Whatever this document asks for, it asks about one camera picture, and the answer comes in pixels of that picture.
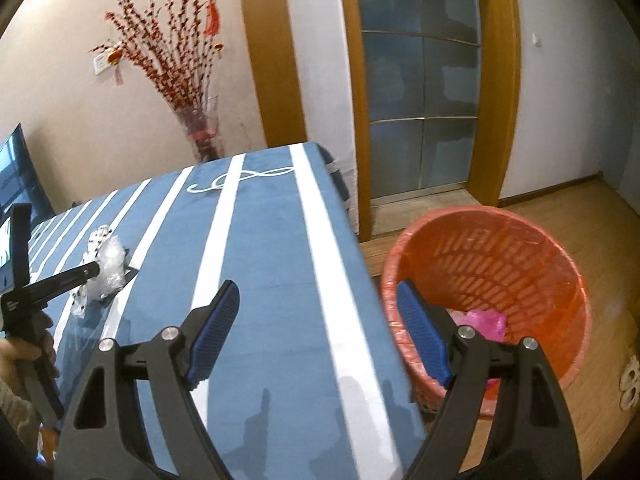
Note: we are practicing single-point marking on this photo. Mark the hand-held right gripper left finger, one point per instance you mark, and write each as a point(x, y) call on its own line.
point(215, 335)

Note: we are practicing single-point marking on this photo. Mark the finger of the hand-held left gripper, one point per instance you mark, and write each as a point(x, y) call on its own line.
point(129, 276)
point(65, 282)

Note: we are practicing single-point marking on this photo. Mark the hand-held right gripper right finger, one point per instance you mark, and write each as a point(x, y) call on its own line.
point(422, 335)

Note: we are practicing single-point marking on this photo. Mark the clear dotted plastic bag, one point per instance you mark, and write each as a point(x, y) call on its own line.
point(107, 270)

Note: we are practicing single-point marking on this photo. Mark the magenta plastic bag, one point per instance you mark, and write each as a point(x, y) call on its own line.
point(482, 322)

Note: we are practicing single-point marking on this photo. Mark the orange plastic basket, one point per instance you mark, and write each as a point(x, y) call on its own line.
point(500, 260)

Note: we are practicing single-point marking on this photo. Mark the person's left forearm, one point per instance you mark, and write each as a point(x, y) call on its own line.
point(15, 410)

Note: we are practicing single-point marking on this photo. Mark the person's left hand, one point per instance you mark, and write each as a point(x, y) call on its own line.
point(15, 350)

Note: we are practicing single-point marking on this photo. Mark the black flat television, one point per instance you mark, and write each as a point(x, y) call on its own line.
point(20, 175)

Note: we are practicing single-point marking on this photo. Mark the blue white striped tablecloth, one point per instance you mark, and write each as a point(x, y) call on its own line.
point(270, 260)

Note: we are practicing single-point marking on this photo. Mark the clear glass vase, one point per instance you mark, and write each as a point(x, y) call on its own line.
point(200, 130)

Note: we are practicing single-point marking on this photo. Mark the red berry branches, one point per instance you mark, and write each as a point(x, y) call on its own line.
point(170, 60)

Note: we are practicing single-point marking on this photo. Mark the small red lantern ornament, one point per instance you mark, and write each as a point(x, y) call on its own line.
point(114, 56)

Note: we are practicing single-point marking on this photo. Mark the frosted glass door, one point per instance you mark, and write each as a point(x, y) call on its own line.
point(420, 85)

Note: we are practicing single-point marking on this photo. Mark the white wall switch plate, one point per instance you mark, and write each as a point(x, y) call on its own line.
point(100, 66)

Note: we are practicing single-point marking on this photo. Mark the wooden wall trim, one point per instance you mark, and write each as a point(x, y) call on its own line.
point(270, 60)

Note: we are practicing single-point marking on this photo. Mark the wooden door frame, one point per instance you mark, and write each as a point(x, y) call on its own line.
point(495, 85)

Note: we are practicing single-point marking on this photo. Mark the small white wall switch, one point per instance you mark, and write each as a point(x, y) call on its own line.
point(537, 39)

